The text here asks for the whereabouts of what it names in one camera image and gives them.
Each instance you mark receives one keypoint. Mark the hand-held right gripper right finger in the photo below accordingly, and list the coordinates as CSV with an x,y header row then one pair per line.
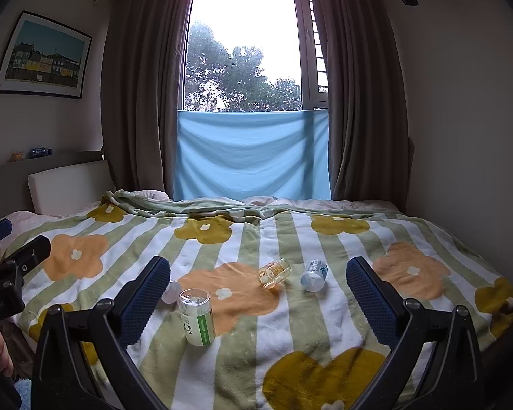
x,y
374,307

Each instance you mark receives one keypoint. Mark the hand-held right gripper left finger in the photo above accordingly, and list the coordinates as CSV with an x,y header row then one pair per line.
x,y
142,307

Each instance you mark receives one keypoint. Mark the small translucent white cup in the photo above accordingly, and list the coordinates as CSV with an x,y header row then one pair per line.
x,y
171,294

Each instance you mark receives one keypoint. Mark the green label clear cup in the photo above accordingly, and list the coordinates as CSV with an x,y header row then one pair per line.
x,y
196,318

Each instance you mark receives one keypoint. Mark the blue label clear cup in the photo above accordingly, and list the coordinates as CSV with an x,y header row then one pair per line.
x,y
314,275

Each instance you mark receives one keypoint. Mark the yellow label clear cup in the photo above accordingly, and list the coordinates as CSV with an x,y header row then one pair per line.
x,y
275,273

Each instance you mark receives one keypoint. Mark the person's left hand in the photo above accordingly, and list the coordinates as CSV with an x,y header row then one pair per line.
x,y
1,352

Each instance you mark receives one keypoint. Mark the grey headboard shelf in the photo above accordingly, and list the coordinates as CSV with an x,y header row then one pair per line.
x,y
8,183

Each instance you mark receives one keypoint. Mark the white headboard cushion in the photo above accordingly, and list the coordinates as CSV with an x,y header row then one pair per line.
x,y
64,186

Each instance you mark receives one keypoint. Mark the small orange figurine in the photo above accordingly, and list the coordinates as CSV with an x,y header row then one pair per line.
x,y
17,156

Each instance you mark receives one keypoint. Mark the blue bottle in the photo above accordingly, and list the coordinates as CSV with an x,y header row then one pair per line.
x,y
40,152

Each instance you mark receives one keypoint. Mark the light blue fluffy mat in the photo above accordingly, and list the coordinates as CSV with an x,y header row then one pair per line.
x,y
23,393

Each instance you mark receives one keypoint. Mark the striped flower blanket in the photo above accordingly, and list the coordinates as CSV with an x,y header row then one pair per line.
x,y
256,307

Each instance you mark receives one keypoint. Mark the framed picture of houses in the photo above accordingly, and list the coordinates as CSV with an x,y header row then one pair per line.
x,y
42,55

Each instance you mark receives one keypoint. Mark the light blue cloth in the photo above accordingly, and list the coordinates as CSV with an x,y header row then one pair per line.
x,y
250,153

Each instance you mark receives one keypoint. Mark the brown curtain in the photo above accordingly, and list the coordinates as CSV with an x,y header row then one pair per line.
x,y
359,94
141,94

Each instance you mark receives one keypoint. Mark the window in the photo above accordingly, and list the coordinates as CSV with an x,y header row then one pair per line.
x,y
246,47

